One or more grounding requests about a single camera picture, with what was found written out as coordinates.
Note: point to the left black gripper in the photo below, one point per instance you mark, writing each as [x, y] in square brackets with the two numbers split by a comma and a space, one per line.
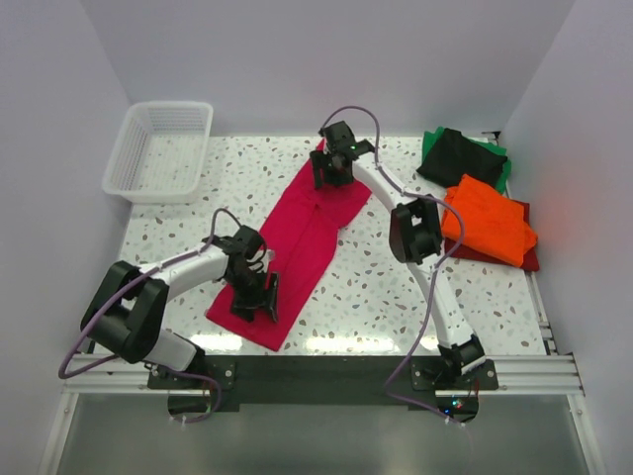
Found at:
[243, 306]

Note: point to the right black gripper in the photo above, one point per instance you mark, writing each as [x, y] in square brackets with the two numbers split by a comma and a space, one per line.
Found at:
[318, 159]

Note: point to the crimson pink t shirt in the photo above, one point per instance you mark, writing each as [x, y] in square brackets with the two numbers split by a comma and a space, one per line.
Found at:
[302, 230]

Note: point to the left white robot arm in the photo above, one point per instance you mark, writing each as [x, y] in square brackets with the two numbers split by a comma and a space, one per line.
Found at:
[126, 313]

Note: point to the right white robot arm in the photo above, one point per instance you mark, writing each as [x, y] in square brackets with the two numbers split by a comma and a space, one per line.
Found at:
[415, 239]

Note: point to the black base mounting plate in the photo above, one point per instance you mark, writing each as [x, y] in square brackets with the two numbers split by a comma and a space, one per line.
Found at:
[231, 382]

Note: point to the folded green t shirt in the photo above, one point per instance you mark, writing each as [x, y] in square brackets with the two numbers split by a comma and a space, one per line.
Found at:
[499, 165]

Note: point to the folded black t shirt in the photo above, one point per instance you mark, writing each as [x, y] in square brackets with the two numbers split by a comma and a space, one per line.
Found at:
[462, 158]

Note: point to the white plastic basket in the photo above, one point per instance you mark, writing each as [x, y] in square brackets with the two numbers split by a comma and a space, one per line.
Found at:
[159, 152]

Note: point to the folded orange t shirt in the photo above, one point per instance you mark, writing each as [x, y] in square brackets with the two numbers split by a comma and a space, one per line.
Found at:
[472, 193]

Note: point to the folded dark red t shirt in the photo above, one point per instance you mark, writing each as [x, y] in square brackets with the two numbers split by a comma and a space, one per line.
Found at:
[501, 235]

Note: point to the aluminium frame rail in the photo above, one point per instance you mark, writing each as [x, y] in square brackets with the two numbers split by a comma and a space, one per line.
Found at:
[516, 375]

